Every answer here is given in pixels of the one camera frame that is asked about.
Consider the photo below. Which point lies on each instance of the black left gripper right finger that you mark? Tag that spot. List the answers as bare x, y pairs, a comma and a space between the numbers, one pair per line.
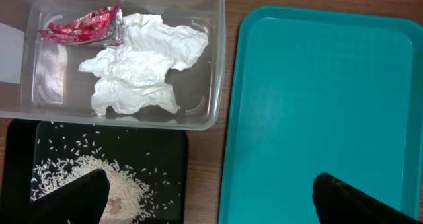
337, 202

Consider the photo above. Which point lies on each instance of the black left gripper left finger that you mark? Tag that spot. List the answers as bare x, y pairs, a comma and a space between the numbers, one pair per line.
80, 201

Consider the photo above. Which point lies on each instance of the rice pile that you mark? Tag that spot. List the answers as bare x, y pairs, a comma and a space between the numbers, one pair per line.
146, 168

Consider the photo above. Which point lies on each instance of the white napkin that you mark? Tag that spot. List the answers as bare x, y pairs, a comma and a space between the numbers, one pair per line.
131, 76

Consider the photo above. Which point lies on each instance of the red snack wrapper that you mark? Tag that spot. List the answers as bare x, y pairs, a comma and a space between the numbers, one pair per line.
100, 28

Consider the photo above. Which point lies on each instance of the black tray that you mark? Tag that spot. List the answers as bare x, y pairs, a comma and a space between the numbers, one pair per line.
20, 146

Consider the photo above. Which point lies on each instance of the teal serving tray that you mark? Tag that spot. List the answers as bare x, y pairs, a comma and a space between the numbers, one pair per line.
321, 91

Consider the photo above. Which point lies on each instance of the clear plastic bin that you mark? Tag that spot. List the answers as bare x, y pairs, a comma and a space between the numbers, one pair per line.
40, 80

